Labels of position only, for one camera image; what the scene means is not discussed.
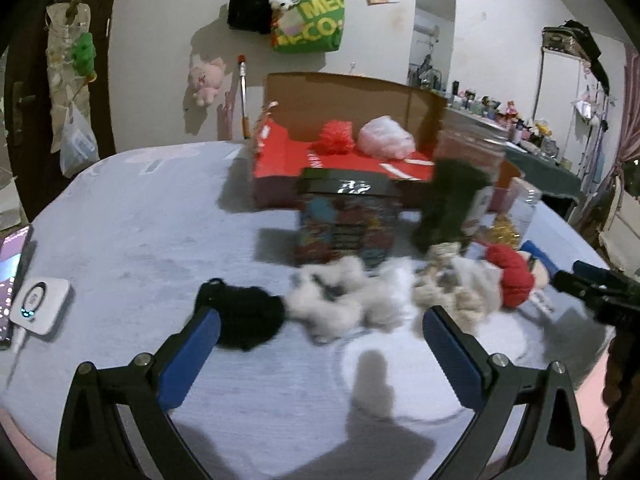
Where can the green fluffy toy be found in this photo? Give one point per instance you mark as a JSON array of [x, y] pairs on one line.
[[83, 55]]

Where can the white fluffy scrunchie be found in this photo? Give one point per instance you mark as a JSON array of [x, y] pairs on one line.
[[325, 300]]

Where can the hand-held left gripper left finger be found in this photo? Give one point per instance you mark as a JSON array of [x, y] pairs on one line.
[[192, 355]]

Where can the printed box with black lid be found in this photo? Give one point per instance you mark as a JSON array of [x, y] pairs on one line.
[[345, 220]]

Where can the desk with dark green cloth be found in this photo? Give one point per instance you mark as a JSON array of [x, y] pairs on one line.
[[545, 172]]

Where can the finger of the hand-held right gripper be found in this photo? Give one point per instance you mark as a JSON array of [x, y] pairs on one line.
[[575, 285], [590, 269]]

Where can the row of cosmetic bottles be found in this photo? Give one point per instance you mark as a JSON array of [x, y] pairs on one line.
[[500, 110]]

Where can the white bath loofah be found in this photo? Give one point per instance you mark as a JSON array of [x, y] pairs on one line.
[[386, 136]]

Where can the dark wooden door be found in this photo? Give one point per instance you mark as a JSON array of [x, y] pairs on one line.
[[107, 60]]

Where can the green tote bag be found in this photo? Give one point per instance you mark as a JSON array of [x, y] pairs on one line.
[[317, 17]]

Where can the white rounded device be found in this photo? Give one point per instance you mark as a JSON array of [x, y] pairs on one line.
[[42, 305]]

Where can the red-lined cardboard box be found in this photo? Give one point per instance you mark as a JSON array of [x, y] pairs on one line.
[[345, 100]]

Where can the pink plastic stick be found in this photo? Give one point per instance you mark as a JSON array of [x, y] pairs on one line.
[[227, 117]]

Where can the clear jar with metal lid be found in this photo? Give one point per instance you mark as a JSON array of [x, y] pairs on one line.
[[472, 147]]

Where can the clear plastic container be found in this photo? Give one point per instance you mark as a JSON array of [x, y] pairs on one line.
[[525, 210]]

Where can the pink pig plush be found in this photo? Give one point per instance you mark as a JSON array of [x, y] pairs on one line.
[[206, 77]]

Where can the hanging fabric organizer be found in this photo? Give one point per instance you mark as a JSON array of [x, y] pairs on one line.
[[59, 75]]

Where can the red mesh ball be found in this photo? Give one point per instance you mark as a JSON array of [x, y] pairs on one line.
[[334, 136]]

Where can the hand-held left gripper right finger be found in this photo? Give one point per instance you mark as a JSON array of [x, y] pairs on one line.
[[450, 355]]

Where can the gold tinsel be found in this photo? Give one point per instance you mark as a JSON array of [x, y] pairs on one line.
[[502, 232]]

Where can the white plastic bag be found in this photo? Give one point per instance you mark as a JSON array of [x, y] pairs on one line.
[[79, 147]]

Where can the grey-white fluffy scrunchie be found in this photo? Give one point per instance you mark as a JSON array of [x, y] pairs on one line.
[[475, 285]]

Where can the white wardrobe rack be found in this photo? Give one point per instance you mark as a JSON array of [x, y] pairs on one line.
[[560, 90]]

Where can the black scrunchie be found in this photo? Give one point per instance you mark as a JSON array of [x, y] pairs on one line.
[[247, 315]]

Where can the white fluffy pompom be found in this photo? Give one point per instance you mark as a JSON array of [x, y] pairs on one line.
[[390, 295]]

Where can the mop stick with orange grip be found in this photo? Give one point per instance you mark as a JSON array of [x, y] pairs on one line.
[[243, 95]]

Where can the smartphone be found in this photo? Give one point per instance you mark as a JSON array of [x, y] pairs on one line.
[[11, 280]]

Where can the pink curtain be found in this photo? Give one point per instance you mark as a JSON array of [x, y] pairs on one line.
[[627, 125]]

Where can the wall mirror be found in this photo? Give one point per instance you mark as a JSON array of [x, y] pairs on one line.
[[432, 35]]

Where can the red knit plush doll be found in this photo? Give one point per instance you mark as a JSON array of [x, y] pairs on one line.
[[512, 275]]

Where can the dark green fluffy cloth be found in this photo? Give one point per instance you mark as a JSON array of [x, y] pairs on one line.
[[447, 200]]

